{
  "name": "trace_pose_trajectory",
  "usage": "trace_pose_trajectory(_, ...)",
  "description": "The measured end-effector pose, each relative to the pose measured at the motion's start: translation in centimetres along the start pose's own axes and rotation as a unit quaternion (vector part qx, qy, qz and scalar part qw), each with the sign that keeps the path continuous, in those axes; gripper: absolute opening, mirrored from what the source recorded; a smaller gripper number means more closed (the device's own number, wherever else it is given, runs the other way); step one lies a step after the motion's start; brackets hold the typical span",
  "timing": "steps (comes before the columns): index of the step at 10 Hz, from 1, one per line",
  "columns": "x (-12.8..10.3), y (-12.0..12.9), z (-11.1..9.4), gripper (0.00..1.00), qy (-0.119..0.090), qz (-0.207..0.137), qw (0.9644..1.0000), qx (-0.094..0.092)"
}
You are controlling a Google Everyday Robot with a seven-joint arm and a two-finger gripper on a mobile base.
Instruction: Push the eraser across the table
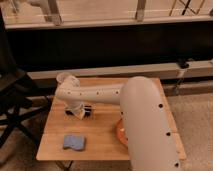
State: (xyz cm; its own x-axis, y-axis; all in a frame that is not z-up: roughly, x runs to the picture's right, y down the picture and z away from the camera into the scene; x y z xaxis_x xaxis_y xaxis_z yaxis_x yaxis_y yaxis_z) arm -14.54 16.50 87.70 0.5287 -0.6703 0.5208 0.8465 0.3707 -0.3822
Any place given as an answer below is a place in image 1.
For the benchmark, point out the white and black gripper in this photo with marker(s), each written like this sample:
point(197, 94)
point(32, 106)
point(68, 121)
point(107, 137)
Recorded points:
point(80, 111)

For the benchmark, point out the blue eraser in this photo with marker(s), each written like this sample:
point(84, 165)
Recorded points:
point(73, 142)

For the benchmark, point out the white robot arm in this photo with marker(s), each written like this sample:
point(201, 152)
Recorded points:
point(151, 146)

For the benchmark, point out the wooden table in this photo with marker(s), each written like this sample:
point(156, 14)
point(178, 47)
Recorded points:
point(99, 129)

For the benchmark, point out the black chair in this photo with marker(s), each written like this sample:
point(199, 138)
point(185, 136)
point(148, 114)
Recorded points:
point(15, 87)

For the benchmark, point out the black clamp on rail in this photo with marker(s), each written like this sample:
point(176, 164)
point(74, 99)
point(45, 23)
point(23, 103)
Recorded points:
point(182, 63)

